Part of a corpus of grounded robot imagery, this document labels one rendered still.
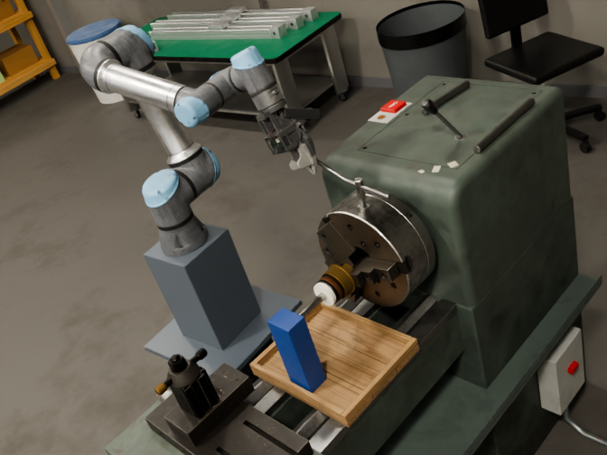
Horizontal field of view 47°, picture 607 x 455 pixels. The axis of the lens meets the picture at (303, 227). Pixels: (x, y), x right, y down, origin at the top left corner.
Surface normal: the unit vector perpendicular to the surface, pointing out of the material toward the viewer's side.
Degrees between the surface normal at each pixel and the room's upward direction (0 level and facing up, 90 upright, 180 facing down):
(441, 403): 0
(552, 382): 90
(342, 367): 0
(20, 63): 90
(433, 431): 0
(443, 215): 90
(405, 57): 95
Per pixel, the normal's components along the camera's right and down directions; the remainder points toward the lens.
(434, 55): 0.15, 0.58
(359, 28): -0.59, 0.57
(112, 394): -0.26, -0.80
